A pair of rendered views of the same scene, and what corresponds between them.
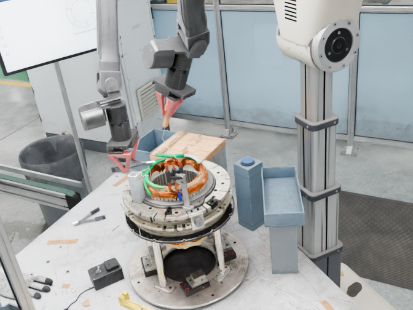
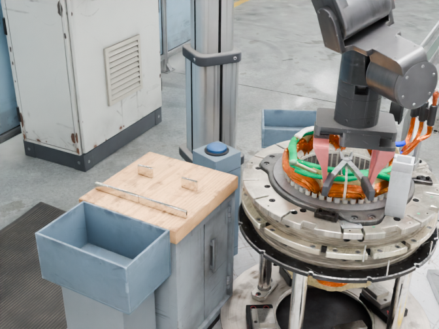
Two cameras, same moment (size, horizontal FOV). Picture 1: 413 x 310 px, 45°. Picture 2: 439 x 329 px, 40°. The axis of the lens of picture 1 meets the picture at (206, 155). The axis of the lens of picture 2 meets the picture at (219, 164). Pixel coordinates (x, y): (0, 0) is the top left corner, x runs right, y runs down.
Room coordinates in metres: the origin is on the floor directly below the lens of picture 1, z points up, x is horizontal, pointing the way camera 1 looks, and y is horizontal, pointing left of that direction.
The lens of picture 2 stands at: (1.50, 0.94, 1.57)
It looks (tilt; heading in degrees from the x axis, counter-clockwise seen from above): 28 degrees down; 266
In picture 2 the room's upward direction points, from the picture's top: 1 degrees clockwise
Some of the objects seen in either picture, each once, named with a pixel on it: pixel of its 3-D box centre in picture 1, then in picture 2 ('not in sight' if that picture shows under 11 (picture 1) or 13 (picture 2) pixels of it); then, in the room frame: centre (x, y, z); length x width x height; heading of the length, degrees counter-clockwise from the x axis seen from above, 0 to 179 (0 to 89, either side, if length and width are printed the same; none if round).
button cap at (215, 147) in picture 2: (247, 160); (216, 147); (1.43, -0.13, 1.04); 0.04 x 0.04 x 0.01
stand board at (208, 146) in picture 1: (188, 149); (161, 192); (1.54, 0.06, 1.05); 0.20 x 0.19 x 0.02; 57
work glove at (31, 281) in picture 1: (18, 283); not in sight; (1.25, 0.66, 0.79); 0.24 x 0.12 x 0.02; 59
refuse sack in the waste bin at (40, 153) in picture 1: (58, 173); not in sight; (2.68, 0.93, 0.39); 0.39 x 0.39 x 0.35
